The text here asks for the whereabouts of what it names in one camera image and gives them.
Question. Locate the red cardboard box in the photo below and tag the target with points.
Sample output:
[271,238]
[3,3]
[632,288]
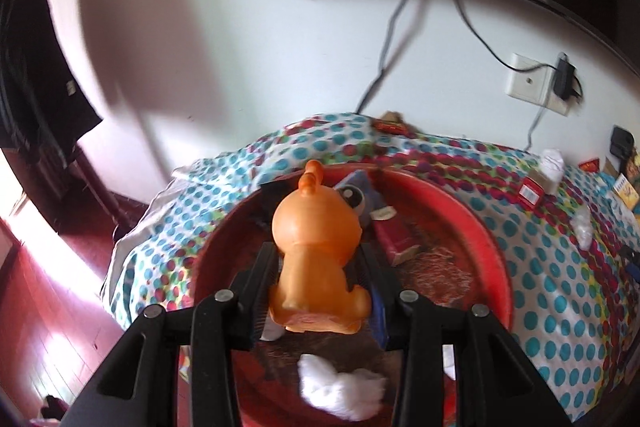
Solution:
[395,237]

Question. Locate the dark blue object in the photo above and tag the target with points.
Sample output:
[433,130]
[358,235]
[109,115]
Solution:
[630,262]

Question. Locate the small red white box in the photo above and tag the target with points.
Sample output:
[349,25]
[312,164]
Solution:
[531,193]

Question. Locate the red plastic basin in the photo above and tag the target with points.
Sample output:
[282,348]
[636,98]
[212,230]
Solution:
[470,247]

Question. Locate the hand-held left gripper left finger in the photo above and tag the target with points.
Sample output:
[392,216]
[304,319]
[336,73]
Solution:
[262,277]

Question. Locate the brown woven item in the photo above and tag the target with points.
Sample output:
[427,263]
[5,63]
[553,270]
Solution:
[392,119]

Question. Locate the flat red card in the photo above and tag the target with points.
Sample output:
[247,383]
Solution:
[590,165]

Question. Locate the white sock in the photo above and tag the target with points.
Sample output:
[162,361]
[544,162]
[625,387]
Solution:
[340,387]

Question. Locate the yellow printed box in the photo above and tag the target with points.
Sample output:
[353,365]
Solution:
[625,192]

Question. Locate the polka dot tablecloth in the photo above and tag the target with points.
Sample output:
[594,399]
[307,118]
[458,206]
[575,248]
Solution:
[540,307]

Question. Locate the black power adapter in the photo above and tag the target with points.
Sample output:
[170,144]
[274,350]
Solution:
[565,79]

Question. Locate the orange rubber toy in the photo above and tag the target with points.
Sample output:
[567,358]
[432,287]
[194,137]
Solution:
[310,267]

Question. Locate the dark hanging clothing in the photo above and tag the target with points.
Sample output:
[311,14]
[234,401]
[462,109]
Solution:
[35,72]

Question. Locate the dark toy with round eye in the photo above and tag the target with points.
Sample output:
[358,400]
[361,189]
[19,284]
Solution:
[352,194]

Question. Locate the small black device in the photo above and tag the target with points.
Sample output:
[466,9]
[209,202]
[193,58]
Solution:
[622,142]

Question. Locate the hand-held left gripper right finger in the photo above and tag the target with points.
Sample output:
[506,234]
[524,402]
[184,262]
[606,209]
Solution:
[380,322]

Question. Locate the dark wooden furniture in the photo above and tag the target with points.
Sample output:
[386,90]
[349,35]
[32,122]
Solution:
[95,187]

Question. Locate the white crumpled item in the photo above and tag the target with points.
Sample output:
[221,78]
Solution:
[550,167]

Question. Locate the white wall socket plate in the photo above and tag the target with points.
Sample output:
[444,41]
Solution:
[530,82]

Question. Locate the white crumpled tissue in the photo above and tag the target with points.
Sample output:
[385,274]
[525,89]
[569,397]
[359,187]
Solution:
[582,227]

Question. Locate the black shoe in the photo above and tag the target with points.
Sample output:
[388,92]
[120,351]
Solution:
[52,407]

